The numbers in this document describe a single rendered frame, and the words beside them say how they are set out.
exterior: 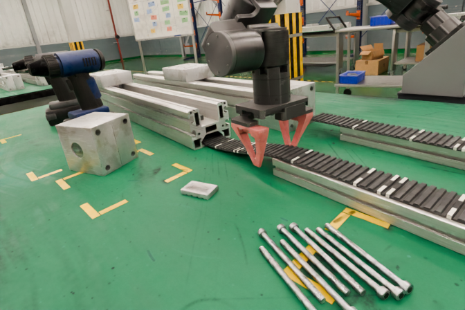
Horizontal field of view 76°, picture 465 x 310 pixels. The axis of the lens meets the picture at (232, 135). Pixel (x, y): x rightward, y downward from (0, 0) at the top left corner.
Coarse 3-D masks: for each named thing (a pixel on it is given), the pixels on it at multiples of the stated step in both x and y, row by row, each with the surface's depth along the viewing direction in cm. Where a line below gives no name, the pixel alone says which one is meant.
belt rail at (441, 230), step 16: (288, 176) 46; (304, 176) 43; (320, 176) 40; (320, 192) 41; (336, 192) 40; (352, 192) 37; (368, 192) 35; (368, 208) 36; (384, 208) 35; (400, 208) 33; (416, 208) 32; (400, 224) 33; (416, 224) 32; (432, 224) 30; (448, 224) 29; (432, 240) 31; (448, 240) 30; (464, 240) 29
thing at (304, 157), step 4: (308, 152) 46; (312, 152) 47; (316, 152) 46; (300, 156) 45; (304, 156) 46; (308, 156) 45; (312, 156) 45; (292, 160) 44; (296, 160) 45; (300, 160) 44; (304, 160) 44; (296, 164) 44; (300, 164) 43
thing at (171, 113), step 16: (112, 96) 97; (128, 96) 84; (144, 96) 79; (160, 96) 85; (176, 96) 77; (192, 96) 72; (128, 112) 89; (144, 112) 78; (160, 112) 70; (176, 112) 63; (192, 112) 60; (208, 112) 67; (224, 112) 65; (160, 128) 73; (176, 128) 68; (192, 128) 60; (208, 128) 65; (224, 128) 66; (192, 144) 61
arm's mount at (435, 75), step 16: (464, 32) 72; (448, 48) 75; (464, 48) 73; (416, 64) 82; (432, 64) 79; (448, 64) 76; (464, 64) 74; (416, 80) 83; (432, 80) 80; (448, 80) 77; (464, 80) 75; (448, 96) 79
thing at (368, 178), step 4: (372, 168) 40; (368, 172) 39; (372, 172) 39; (376, 172) 39; (380, 172) 39; (360, 176) 39; (364, 176) 38; (368, 176) 38; (372, 176) 38; (376, 176) 38; (380, 176) 38; (356, 180) 37; (360, 180) 37; (364, 180) 38; (368, 180) 37; (372, 180) 37; (376, 180) 37; (352, 184) 37; (356, 184) 37; (360, 184) 37; (364, 184) 36; (368, 184) 36; (364, 188) 36
